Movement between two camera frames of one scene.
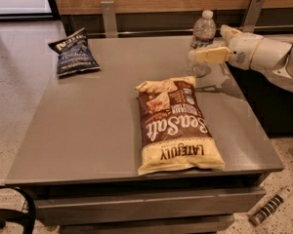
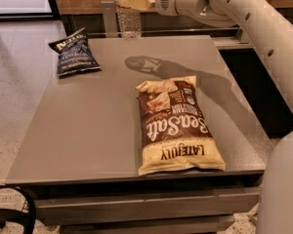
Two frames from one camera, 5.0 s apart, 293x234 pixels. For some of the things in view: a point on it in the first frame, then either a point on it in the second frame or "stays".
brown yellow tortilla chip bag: [174, 130] stays
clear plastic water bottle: [204, 34] -> [130, 19]
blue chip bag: [74, 54] stays
